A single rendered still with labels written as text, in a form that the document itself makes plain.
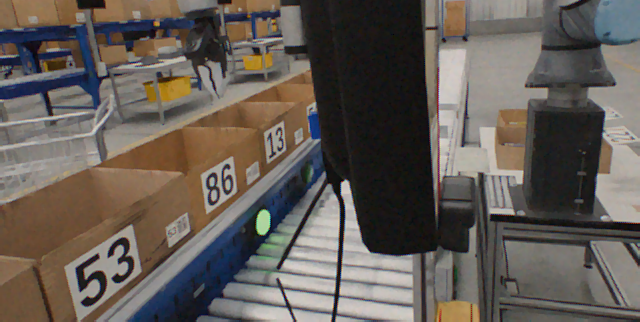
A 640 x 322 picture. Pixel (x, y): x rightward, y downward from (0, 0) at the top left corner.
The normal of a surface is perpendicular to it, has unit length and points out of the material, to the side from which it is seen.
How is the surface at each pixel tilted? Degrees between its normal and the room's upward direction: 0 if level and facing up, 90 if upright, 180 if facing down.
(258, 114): 90
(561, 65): 71
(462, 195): 8
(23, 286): 90
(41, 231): 89
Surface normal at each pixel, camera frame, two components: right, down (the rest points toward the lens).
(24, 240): 0.95, 0.01
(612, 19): 0.06, 0.35
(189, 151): -0.29, 0.30
